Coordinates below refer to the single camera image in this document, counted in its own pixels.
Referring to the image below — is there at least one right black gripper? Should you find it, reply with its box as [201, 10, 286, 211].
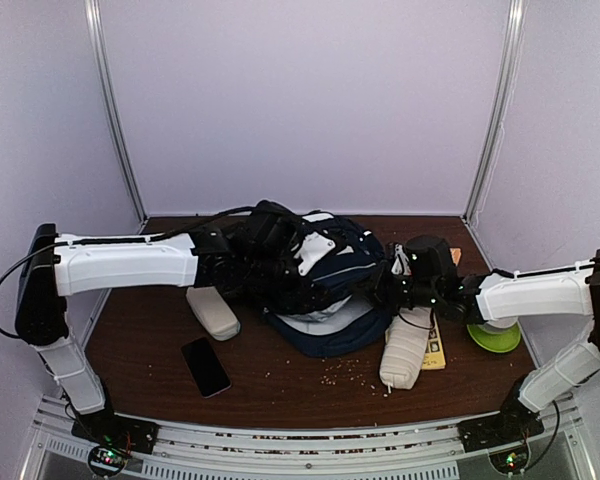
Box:
[347, 261, 440, 318]

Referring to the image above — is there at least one navy blue student backpack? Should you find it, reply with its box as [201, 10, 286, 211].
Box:
[253, 210, 393, 358]

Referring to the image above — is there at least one beige fabric pencil pouch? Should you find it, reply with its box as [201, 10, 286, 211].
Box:
[379, 308, 431, 393]

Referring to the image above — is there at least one orange green paperback book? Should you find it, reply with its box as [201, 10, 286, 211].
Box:
[450, 248, 462, 266]

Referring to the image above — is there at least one yellow paperback booklet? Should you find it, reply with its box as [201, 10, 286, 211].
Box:
[422, 317, 446, 371]

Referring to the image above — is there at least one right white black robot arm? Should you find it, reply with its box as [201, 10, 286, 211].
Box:
[358, 235, 600, 442]

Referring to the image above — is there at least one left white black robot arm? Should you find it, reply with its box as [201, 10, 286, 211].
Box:
[15, 201, 334, 444]

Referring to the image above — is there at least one beige hard glasses case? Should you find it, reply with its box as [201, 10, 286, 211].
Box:
[185, 287, 241, 341]

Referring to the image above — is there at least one black smartphone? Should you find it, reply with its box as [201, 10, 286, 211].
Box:
[181, 338, 232, 398]

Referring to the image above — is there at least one white bowl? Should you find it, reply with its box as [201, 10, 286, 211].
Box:
[481, 320, 516, 334]

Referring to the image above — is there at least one lime green plate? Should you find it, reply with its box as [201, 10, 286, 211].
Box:
[467, 323, 522, 354]

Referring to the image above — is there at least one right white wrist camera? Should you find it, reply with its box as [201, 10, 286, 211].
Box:
[388, 243, 412, 276]

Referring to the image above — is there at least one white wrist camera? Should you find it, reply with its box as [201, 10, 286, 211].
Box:
[388, 243, 412, 276]
[294, 232, 336, 276]

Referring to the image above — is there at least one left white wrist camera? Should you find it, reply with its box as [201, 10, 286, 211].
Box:
[294, 232, 336, 276]

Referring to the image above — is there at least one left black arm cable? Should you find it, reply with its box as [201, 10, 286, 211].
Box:
[0, 207, 261, 339]

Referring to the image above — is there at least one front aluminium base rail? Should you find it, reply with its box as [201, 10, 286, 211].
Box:
[27, 394, 596, 480]

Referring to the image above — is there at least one right aluminium frame post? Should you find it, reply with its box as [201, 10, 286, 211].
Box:
[463, 0, 528, 225]

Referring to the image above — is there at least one aluminium frame post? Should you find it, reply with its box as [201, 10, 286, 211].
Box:
[463, 0, 528, 225]
[84, 0, 148, 223]

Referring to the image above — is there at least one left aluminium frame post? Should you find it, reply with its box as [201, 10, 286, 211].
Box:
[84, 0, 148, 223]

